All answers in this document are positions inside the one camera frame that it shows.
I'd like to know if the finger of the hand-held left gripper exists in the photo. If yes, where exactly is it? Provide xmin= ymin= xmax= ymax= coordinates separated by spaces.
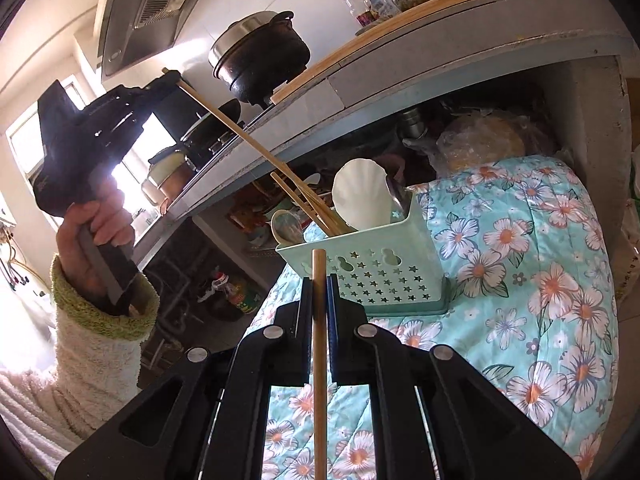
xmin=122 ymin=89 xmax=173 ymax=126
xmin=117 ymin=71 xmax=181 ymax=101

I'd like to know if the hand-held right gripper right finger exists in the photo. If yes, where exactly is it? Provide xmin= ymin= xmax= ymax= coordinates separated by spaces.
xmin=325 ymin=272 xmax=583 ymax=480

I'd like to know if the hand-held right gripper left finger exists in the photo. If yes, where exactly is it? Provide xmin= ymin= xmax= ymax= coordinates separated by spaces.
xmin=55 ymin=274 xmax=315 ymax=480

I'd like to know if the bamboo chopstick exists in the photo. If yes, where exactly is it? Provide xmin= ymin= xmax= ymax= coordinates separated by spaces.
xmin=161 ymin=67 xmax=353 ymax=235
xmin=311 ymin=248 xmax=329 ymax=480

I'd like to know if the green plastic utensil basket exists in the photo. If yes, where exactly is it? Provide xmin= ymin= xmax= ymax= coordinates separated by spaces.
xmin=275 ymin=187 xmax=452 ymax=317

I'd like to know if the small white plastic spoon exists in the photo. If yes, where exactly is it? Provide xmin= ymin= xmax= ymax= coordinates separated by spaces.
xmin=271 ymin=208 xmax=307 ymax=249

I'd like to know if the bunch of bamboo chopsticks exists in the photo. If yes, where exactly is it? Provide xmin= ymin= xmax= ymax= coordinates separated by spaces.
xmin=270 ymin=172 xmax=351 ymax=237

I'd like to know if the large white plastic spoon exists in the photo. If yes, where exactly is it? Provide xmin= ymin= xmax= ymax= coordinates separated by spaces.
xmin=331 ymin=158 xmax=392 ymax=235

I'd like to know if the large metal spoon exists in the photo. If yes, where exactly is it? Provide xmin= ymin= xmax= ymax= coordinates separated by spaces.
xmin=384 ymin=174 xmax=414 ymax=217

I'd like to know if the person's left hand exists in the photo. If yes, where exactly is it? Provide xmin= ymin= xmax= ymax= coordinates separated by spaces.
xmin=54 ymin=180 xmax=137 ymax=313

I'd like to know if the black wok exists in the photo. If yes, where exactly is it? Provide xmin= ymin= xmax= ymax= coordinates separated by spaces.
xmin=179 ymin=98 xmax=244 ymax=147

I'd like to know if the cooking oil bottle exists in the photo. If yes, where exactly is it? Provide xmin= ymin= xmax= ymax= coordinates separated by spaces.
xmin=210 ymin=266 xmax=266 ymax=317

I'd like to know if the black gas stove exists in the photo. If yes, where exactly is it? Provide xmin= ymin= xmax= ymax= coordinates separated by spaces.
xmin=182 ymin=110 xmax=276 ymax=171

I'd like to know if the range hood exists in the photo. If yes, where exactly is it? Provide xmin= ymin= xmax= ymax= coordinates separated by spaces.
xmin=97 ymin=0 xmax=227 ymax=83

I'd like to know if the copper pot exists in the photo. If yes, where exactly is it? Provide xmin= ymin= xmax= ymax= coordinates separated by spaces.
xmin=141 ymin=162 xmax=197 ymax=203

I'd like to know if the black cooking pot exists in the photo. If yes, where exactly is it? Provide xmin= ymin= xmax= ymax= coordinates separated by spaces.
xmin=209 ymin=10 xmax=312 ymax=107

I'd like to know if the floral turquoise blanket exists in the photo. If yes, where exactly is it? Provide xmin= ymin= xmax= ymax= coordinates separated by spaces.
xmin=247 ymin=155 xmax=621 ymax=480

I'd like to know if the steel thermos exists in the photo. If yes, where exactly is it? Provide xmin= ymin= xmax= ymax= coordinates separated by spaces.
xmin=397 ymin=106 xmax=427 ymax=141

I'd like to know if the orange cap sauce bottle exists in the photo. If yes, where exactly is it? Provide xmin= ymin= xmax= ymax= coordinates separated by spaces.
xmin=340 ymin=0 xmax=368 ymax=28

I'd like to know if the plastic bag of yellow food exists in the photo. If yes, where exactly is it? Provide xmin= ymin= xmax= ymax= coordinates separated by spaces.
xmin=434 ymin=111 xmax=530 ymax=177

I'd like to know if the grey concrete kitchen counter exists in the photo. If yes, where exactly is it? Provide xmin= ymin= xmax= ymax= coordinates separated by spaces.
xmin=132 ymin=0 xmax=640 ymax=256

